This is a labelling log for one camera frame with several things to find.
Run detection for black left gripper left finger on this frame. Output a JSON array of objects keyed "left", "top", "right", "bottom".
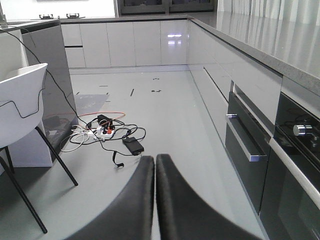
[{"left": 68, "top": 156, "right": 155, "bottom": 240}]

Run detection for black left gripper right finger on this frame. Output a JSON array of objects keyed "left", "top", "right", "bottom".
[{"left": 156, "top": 154, "right": 265, "bottom": 240}]

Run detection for black power adapter brick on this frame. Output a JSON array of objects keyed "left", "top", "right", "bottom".
[{"left": 122, "top": 137, "right": 144, "bottom": 156}]

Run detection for white power strip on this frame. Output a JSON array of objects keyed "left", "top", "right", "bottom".
[{"left": 93, "top": 126, "right": 115, "bottom": 141}]

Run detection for black built-in oven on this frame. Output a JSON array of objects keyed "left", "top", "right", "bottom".
[{"left": 259, "top": 93, "right": 320, "bottom": 240}]

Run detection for white kitchen cabinets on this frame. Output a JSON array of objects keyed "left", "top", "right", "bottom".
[{"left": 61, "top": 19, "right": 282, "bottom": 138}]

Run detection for white plastic chair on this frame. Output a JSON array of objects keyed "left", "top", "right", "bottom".
[{"left": 0, "top": 62, "right": 79, "bottom": 234}]

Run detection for dark grey island panel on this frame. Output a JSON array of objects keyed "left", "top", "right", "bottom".
[{"left": 21, "top": 22, "right": 78, "bottom": 153}]

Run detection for grey stone countertop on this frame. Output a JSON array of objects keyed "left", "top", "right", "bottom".
[{"left": 60, "top": 12, "right": 320, "bottom": 95}]

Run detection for black gas hob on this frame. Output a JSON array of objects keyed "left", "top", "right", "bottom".
[{"left": 37, "top": 13, "right": 85, "bottom": 20}]

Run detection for black cable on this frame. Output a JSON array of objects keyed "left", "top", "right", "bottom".
[{"left": 0, "top": 28, "right": 147, "bottom": 169}]

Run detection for white cable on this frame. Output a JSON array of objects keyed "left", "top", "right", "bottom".
[{"left": 60, "top": 124, "right": 99, "bottom": 153}]

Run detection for dark drawer with steel handle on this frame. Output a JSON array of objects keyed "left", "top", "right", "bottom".
[{"left": 225, "top": 84, "right": 274, "bottom": 213}]

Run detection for orange cable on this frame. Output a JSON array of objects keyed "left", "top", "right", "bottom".
[{"left": 77, "top": 111, "right": 126, "bottom": 122}]

